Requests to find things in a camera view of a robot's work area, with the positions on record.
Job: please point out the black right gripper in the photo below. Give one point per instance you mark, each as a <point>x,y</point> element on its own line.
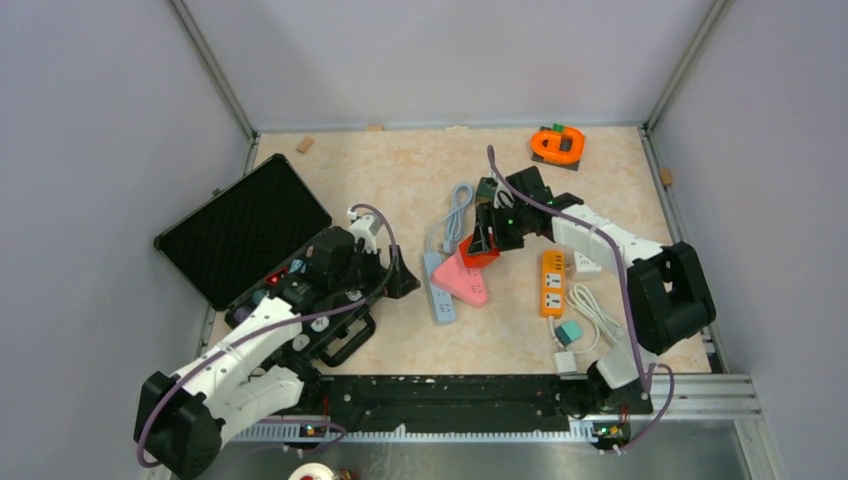
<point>488,216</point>

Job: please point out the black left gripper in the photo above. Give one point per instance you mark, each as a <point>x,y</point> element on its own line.
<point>399,281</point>

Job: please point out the red cube socket adapter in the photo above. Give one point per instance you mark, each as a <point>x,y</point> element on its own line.
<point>479,260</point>

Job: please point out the pink triangular power strip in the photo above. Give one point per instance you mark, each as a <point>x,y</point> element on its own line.
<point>465,283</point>

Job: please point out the dark green cube adapter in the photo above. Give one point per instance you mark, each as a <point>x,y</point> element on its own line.
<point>486,191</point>

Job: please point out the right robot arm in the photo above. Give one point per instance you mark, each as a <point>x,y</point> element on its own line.
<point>665,294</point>

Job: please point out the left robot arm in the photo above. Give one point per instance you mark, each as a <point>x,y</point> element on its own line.
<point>265,364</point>

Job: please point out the white plug adapter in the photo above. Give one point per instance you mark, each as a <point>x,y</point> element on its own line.
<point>565,363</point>

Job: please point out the light blue power strip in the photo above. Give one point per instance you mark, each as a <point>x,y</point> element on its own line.
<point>441,301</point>

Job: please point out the orange power strip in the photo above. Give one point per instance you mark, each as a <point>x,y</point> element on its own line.
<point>552,297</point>

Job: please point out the teal cube adapter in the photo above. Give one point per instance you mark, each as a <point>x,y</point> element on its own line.
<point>567,333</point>

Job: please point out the small wooden block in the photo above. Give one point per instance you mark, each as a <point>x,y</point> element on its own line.
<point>305,144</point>

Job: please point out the black poker chip case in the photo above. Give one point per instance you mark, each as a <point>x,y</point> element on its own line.
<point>235,246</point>

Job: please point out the wooden block at right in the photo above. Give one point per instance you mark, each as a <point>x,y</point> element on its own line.
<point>666,177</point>

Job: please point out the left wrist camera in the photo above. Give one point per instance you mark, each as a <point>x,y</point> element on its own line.
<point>365,227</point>

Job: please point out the dark square base plate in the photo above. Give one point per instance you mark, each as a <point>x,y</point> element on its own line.
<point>563,162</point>

